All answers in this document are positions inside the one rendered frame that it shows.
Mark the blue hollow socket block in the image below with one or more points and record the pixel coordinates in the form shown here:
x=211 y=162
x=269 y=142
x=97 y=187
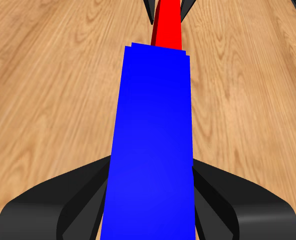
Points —
x=150 y=150

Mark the thin red peg bar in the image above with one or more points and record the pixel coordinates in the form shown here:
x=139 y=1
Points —
x=169 y=22

